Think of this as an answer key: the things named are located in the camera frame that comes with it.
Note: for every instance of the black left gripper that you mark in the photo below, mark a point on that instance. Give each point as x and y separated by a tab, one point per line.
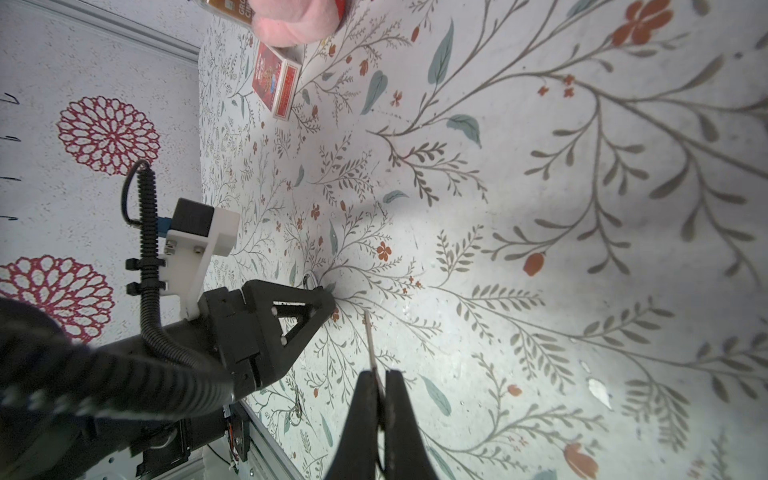
261	329

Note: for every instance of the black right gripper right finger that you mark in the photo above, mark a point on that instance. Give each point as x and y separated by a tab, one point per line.
405	456

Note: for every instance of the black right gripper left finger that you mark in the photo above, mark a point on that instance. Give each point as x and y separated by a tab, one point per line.
357	452

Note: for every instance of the silver key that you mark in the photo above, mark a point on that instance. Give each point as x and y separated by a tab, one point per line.
372	355

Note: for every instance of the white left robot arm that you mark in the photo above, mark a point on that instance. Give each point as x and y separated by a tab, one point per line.
65	406

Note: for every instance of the red playing card box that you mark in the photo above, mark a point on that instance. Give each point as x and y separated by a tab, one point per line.
275	79

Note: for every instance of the pink plush toy red dress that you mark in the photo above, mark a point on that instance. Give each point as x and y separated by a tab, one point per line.
288	23

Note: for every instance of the amber spice jar black lid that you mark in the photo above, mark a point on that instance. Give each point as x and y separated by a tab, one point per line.
238	11

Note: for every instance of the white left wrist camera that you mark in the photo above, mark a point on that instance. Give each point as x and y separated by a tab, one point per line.
196	233

